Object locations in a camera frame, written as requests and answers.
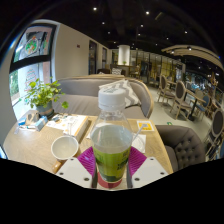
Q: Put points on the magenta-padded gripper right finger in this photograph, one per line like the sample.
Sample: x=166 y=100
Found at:
x=150 y=170

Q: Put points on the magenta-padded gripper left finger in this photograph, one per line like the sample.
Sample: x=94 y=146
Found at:
x=76 y=171

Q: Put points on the clear green-labelled drink bottle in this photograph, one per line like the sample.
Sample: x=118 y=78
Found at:
x=111 y=146

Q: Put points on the brown ceramic mug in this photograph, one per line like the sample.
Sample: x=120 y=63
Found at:
x=65 y=148

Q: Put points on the white paper napkin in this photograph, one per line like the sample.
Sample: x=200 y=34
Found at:
x=144 y=138

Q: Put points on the grey tufted armchair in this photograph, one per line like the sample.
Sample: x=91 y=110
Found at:
x=186 y=146

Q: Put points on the yellow table card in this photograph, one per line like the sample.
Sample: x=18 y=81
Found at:
x=145 y=125

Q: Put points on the white menu booklet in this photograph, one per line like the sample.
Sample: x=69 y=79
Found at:
x=71 y=123

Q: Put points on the small blue carton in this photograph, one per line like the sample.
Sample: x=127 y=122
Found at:
x=41 y=123

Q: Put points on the grey curved sofa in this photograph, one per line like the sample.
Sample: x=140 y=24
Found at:
x=80 y=96

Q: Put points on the grey white chevron pillow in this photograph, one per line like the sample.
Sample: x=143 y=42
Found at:
x=131 y=95

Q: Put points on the group of dining chairs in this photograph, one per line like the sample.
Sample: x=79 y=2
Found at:
x=181 y=96

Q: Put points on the green potted plant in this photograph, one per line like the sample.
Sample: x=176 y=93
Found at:
x=43 y=95

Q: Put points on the dark-framed decorated window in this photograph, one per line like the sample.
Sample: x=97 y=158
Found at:
x=33 y=46

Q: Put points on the group of ceiling lights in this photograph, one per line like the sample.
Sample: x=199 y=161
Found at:
x=147 y=12

